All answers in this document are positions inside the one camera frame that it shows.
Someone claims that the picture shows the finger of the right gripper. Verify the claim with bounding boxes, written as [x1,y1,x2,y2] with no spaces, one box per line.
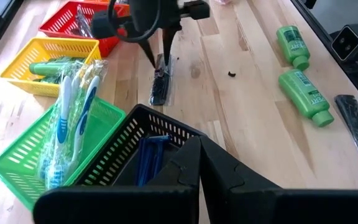
[91,11,157,68]
[162,0,211,67]

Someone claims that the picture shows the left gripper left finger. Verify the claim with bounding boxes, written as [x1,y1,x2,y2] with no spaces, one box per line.
[32,135,202,224]

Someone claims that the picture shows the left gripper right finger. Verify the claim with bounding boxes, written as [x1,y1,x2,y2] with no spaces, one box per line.
[199,136,358,224]

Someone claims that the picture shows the green Pert shampoo bottle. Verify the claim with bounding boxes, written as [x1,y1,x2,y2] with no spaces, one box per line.
[278,68,335,128]
[29,60,76,77]
[47,56,86,65]
[275,25,311,72]

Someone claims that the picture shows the clear-wrapped toothbrush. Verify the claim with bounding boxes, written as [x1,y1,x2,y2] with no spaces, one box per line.
[47,73,103,189]
[69,59,110,105]

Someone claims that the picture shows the black plastic basket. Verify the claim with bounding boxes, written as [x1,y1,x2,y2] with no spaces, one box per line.
[73,104,205,187]

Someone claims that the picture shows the blue toothbrush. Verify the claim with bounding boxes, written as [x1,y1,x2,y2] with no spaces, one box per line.
[37,74,74,189]

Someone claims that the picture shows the orange plastic basket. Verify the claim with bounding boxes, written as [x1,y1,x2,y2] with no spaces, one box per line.
[104,0,131,18]

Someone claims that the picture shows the red plastic basket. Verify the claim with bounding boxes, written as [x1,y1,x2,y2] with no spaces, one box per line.
[38,0,130,58]

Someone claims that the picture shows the yellow plastic basket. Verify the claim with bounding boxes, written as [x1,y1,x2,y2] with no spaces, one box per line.
[0,37,102,98]

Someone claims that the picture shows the green plastic basket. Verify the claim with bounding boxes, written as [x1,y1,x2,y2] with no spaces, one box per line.
[0,96,127,212]

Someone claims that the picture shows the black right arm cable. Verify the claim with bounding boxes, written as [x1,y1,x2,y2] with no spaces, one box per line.
[107,0,162,44]

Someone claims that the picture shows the small black camera box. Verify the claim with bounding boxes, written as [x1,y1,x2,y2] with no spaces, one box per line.
[331,23,358,63]

